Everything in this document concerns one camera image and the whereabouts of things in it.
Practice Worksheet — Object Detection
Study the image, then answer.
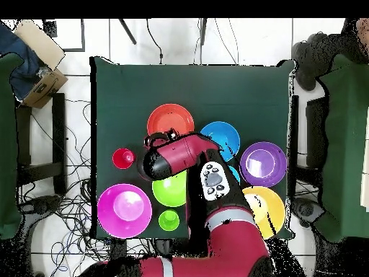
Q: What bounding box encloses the red-orange plastic bowl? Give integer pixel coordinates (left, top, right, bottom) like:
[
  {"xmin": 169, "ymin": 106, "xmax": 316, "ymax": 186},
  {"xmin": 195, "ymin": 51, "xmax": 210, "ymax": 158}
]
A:
[{"xmin": 146, "ymin": 103, "xmax": 195, "ymax": 145}]

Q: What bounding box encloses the green plastic bowl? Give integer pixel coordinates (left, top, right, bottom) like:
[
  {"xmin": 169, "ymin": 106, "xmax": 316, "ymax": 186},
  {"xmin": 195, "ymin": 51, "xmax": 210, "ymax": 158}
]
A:
[{"xmin": 151, "ymin": 170, "xmax": 188, "ymax": 208}]

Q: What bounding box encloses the large blue plastic bowl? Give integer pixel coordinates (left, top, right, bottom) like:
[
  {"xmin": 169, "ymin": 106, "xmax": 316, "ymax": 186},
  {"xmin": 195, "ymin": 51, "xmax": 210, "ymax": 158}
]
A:
[{"xmin": 200, "ymin": 120, "xmax": 241, "ymax": 162}]

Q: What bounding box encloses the small blue plastic bowl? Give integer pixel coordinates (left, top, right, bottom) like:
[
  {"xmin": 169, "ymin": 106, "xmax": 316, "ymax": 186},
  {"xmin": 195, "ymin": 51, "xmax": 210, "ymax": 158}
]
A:
[{"xmin": 228, "ymin": 164, "xmax": 241, "ymax": 184}]

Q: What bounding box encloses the red plastic cup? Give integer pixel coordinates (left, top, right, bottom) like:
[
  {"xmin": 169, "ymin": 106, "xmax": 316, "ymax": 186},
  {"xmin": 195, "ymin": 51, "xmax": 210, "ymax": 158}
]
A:
[{"xmin": 112, "ymin": 147, "xmax": 135, "ymax": 170}]

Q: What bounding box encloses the green plastic cup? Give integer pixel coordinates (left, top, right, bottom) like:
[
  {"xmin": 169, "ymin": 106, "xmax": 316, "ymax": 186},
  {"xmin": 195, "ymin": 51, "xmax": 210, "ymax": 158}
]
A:
[{"xmin": 158, "ymin": 208, "xmax": 180, "ymax": 232}]

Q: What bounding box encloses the purple plastic bowl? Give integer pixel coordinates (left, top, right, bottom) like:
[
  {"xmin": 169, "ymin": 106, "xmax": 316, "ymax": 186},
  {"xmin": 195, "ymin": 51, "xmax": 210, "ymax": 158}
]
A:
[{"xmin": 239, "ymin": 141, "xmax": 288, "ymax": 188}]

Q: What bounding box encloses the pink plastic bowl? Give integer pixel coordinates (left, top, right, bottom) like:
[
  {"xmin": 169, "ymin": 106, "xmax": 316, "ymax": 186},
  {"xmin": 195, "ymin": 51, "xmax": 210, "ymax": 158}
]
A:
[{"xmin": 97, "ymin": 183, "xmax": 153, "ymax": 239}]

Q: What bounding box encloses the dark green tablecloth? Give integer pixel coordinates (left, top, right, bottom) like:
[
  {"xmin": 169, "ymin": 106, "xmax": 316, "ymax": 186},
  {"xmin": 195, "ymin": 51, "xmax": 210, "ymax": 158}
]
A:
[{"xmin": 89, "ymin": 56, "xmax": 298, "ymax": 240}]

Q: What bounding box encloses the orange plastic bowl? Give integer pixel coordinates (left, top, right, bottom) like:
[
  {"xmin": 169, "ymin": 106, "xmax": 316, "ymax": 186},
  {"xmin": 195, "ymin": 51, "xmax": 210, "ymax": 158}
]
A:
[{"xmin": 241, "ymin": 185, "xmax": 287, "ymax": 240}]

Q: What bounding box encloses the black power box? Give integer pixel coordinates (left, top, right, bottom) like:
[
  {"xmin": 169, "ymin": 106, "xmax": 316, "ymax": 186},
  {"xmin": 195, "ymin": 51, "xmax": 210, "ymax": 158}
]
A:
[{"xmin": 110, "ymin": 239, "xmax": 128, "ymax": 260}]

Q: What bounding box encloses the black stand leg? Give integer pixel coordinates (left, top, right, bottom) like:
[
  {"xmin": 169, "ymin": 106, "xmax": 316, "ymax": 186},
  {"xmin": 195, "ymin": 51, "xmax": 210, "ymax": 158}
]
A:
[
  {"xmin": 198, "ymin": 18, "xmax": 208, "ymax": 46},
  {"xmin": 117, "ymin": 18, "xmax": 138, "ymax": 45}
]

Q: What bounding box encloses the brown cardboard box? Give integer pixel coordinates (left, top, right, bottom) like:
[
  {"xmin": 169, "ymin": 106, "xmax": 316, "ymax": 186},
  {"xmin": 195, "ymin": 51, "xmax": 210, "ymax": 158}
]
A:
[{"xmin": 22, "ymin": 68, "xmax": 69, "ymax": 110}]

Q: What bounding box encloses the person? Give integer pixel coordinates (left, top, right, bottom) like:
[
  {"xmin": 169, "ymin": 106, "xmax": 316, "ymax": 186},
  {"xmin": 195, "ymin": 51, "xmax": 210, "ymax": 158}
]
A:
[{"xmin": 291, "ymin": 18, "xmax": 369, "ymax": 92}]

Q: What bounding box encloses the green-covered side table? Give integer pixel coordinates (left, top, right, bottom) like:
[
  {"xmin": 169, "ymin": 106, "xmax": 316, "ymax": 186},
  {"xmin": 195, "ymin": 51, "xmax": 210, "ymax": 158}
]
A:
[
  {"xmin": 315, "ymin": 53, "xmax": 369, "ymax": 242},
  {"xmin": 0, "ymin": 52, "xmax": 25, "ymax": 240}
]

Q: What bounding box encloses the beige cardboard sheet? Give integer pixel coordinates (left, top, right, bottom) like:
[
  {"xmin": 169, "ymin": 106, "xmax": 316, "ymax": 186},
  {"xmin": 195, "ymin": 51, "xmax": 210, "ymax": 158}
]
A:
[{"xmin": 14, "ymin": 19, "xmax": 66, "ymax": 71}]

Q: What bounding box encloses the blue cloth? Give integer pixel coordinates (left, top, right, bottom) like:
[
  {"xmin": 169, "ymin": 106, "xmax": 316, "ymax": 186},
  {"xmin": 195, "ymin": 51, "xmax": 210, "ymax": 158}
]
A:
[{"xmin": 0, "ymin": 22, "xmax": 44, "ymax": 100}]

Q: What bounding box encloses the black cable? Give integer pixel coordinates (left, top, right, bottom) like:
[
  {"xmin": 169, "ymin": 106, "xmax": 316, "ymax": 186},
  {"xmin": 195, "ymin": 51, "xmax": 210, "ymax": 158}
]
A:
[{"xmin": 146, "ymin": 18, "xmax": 164, "ymax": 65}]

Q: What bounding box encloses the tangle of cables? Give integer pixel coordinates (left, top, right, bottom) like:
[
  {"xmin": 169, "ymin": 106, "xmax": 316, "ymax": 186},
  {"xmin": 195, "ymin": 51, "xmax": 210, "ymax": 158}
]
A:
[{"xmin": 18, "ymin": 97, "xmax": 156, "ymax": 277}]

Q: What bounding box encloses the black chair frame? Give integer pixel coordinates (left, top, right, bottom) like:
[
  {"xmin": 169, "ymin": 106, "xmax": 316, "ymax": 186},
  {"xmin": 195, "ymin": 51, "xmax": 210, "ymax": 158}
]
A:
[
  {"xmin": 15, "ymin": 92, "xmax": 68, "ymax": 195},
  {"xmin": 289, "ymin": 94, "xmax": 329, "ymax": 168}
]

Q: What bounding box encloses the grey metal frame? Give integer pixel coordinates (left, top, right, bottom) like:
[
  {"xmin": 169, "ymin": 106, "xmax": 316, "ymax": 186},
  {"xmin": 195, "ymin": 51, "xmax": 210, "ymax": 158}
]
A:
[{"xmin": 43, "ymin": 18, "xmax": 86, "ymax": 53}]

